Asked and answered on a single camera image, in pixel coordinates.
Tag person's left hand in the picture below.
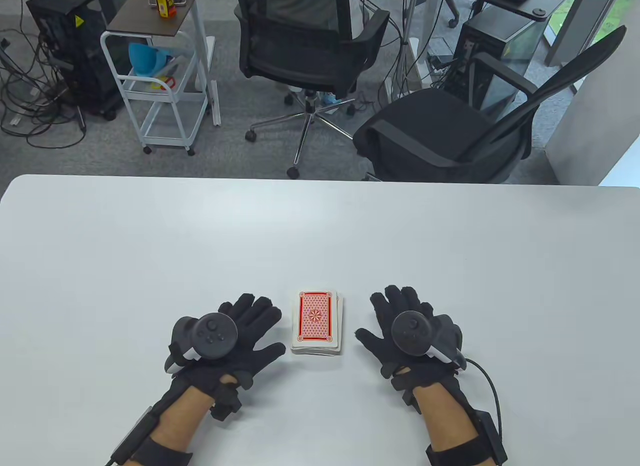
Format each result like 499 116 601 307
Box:
167 293 287 402

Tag person's right hand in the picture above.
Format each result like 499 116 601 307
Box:
356 285 466 392

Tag stack of red-backed playing cards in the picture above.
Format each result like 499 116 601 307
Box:
291 290 345 356

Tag person's left forearm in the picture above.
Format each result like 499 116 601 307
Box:
145 381 238 466

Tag person's right forearm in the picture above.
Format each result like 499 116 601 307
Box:
412 386 493 466

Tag grey left hand controller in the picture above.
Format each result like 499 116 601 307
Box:
165 312 239 372

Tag black padded office chair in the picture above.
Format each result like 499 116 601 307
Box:
352 26 628 184

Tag black mesh back office chair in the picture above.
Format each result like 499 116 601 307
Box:
232 0 391 180

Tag blue plastic bowl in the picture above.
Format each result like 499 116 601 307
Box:
128 42 177 79

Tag black computer tower yellow sticker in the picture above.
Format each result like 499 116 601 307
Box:
26 0 137 120

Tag black chair base with casters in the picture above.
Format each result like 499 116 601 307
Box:
442 0 486 29

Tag black glass side computer tower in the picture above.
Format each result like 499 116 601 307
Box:
442 8 549 122

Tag brown top white side table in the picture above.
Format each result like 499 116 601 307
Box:
106 0 222 127

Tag dark office desk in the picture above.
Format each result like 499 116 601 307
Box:
442 0 569 20

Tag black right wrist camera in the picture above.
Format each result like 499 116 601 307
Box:
392 368 426 415

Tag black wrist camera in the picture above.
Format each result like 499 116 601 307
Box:
210 373 242 420
392 368 426 415

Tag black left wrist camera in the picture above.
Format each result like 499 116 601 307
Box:
210 373 242 420

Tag black right glove cable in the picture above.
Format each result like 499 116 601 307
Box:
462 358 502 426

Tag black right forearm strap pack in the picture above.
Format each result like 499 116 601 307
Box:
425 410 508 466

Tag black forearm strap pack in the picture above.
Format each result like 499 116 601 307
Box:
110 406 193 466
425 410 508 466

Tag black left forearm strap pack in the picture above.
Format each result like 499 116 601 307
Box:
110 406 193 466

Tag white wire rolling cart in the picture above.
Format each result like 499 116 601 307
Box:
100 31 210 156

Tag tangle of black floor cables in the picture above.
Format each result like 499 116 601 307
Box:
0 28 90 149

